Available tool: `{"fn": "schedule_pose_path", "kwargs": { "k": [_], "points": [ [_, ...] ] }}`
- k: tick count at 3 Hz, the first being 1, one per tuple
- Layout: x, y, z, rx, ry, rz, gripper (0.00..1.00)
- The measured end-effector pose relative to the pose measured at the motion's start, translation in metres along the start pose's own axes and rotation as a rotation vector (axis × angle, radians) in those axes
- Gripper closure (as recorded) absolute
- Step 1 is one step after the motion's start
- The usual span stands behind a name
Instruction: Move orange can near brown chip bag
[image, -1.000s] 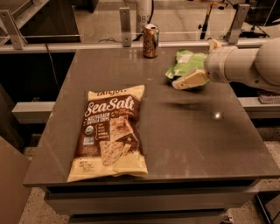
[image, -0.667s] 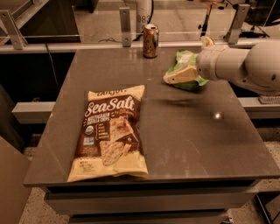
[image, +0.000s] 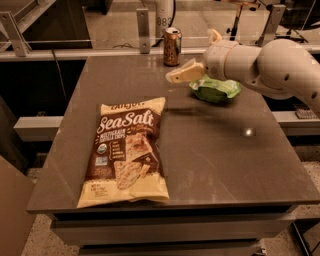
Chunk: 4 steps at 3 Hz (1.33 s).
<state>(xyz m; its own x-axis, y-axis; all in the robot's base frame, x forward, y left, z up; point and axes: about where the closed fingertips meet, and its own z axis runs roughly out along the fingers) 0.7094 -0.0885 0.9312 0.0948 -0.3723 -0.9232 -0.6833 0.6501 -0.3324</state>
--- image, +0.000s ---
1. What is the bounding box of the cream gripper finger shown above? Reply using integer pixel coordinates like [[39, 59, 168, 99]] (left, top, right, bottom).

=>
[[207, 29, 222, 44], [165, 59, 205, 83]]

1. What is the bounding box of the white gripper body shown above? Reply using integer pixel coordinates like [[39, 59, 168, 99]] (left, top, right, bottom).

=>
[[202, 40, 238, 80]]

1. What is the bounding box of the orange soda can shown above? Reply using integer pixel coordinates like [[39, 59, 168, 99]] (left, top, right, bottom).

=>
[[163, 27, 182, 66]]

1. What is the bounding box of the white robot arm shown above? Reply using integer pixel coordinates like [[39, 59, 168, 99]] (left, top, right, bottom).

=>
[[166, 29, 320, 116]]

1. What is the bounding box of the green chip bag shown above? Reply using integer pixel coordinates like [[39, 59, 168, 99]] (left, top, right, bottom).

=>
[[189, 75, 241, 104]]

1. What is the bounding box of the brown sea salt chip bag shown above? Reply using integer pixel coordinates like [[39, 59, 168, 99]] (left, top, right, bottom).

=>
[[77, 97, 169, 208]]

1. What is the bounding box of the white cylinder with numbers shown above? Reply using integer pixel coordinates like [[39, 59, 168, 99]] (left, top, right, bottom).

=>
[[155, 0, 175, 38]]

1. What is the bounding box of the grey table drawer unit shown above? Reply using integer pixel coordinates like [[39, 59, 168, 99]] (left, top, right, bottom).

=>
[[51, 209, 294, 256]]

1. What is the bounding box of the black cable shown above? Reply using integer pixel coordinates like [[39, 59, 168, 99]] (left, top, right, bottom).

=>
[[113, 0, 177, 49]]

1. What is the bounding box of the right metal rail bracket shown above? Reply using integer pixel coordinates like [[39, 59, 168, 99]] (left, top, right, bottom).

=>
[[256, 4, 286, 47]]

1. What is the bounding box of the metal rail bracket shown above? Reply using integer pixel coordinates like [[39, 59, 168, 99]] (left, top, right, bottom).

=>
[[136, 8, 151, 54], [256, 4, 286, 47], [0, 11, 30, 57]]

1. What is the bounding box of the middle metal rail bracket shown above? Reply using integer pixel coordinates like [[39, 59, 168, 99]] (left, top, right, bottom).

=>
[[136, 8, 151, 54]]

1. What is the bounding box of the left metal rail bracket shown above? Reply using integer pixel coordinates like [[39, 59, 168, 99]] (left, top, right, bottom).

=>
[[0, 11, 30, 57]]

